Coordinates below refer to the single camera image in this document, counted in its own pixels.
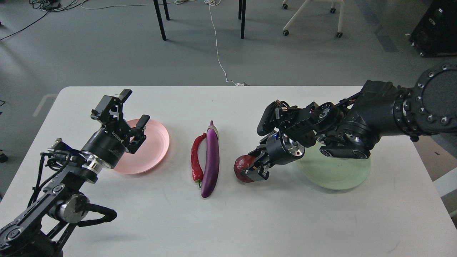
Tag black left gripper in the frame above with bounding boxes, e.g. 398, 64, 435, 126
81, 89, 150, 169

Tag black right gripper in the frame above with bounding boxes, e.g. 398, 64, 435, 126
241, 132, 305, 182

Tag red pomegranate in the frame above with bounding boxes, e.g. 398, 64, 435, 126
233, 155, 256, 183

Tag red chili pepper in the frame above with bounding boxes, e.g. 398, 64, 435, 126
190, 133, 206, 188

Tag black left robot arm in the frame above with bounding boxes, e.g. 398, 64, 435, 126
1, 89, 150, 257

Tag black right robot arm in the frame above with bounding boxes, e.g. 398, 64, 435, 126
234, 61, 457, 183

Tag pink plate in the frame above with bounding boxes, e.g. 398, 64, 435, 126
113, 119, 170, 175

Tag purple eggplant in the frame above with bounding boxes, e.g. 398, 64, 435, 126
201, 120, 219, 198

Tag green plate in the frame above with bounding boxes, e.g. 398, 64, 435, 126
295, 143, 372, 190

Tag white office chair base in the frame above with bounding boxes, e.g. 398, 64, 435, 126
282, 0, 346, 38

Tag black table legs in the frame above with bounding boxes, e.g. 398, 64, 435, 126
153, 0, 247, 41

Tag black equipment case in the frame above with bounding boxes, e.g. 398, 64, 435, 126
409, 0, 457, 57

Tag black cables on floor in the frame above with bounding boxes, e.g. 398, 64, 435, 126
0, 0, 83, 42

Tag white cable on floor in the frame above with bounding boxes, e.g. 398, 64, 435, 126
81, 0, 248, 86

